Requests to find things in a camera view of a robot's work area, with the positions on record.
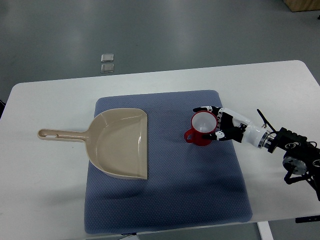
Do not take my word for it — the white table leg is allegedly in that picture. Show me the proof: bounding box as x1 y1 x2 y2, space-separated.
257 221 274 240

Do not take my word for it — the upper metal floor plate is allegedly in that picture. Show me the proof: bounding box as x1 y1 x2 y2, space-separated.
100 53 114 63

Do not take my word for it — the metal floor plate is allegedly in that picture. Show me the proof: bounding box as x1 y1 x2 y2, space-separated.
100 63 115 74
100 53 114 63

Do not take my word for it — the lower metal floor plate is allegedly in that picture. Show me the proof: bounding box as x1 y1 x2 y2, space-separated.
100 63 115 74

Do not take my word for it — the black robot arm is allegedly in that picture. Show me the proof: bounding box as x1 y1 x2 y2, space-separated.
257 109 320 198

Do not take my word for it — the red cup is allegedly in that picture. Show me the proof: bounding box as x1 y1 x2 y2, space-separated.
184 110 218 146

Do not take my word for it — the blue textured mat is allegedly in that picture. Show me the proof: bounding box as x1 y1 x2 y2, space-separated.
84 90 252 234

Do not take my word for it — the black table control panel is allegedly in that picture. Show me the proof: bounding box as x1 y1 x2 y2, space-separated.
295 215 320 224

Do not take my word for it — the beige plastic dustpan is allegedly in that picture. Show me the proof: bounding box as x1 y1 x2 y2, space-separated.
37 108 148 180

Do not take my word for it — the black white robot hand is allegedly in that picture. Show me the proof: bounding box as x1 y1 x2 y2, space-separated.
193 106 270 148

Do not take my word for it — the wooden box corner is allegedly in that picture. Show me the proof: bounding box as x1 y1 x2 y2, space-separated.
283 0 320 12

